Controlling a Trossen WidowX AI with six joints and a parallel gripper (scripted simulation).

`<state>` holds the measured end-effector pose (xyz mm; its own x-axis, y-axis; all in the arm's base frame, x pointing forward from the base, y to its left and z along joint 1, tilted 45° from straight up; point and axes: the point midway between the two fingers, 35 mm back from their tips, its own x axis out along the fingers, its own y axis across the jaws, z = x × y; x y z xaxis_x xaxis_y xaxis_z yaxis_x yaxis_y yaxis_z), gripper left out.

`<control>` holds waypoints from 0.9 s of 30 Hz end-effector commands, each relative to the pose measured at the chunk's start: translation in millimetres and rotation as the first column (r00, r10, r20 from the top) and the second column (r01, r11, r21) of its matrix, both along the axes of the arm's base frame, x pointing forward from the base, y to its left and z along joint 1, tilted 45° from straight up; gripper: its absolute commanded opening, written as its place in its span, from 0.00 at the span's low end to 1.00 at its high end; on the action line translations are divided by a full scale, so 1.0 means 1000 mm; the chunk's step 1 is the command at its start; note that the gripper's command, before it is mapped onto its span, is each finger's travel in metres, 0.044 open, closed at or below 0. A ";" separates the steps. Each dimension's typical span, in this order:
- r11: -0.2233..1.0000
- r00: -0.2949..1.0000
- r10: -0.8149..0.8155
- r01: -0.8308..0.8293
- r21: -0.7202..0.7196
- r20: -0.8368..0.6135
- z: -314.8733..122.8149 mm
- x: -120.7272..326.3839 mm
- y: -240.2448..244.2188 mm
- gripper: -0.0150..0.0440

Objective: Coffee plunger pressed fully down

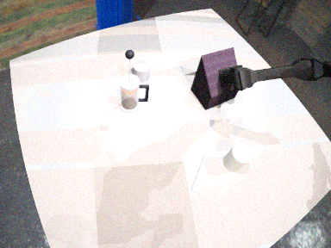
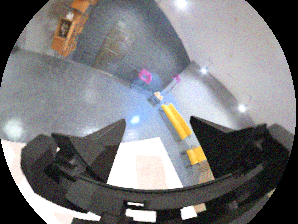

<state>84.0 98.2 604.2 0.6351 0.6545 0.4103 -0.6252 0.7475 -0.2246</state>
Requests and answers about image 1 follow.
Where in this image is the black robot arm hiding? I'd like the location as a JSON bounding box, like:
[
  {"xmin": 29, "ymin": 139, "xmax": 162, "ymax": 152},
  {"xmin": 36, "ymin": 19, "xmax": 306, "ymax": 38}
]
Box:
[{"xmin": 219, "ymin": 56, "xmax": 331, "ymax": 91}]

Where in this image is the french press with black knob plunger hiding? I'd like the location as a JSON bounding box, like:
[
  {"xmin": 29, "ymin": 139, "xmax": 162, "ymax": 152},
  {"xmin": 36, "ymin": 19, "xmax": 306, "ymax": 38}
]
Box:
[{"xmin": 120, "ymin": 50, "xmax": 149, "ymax": 113}]

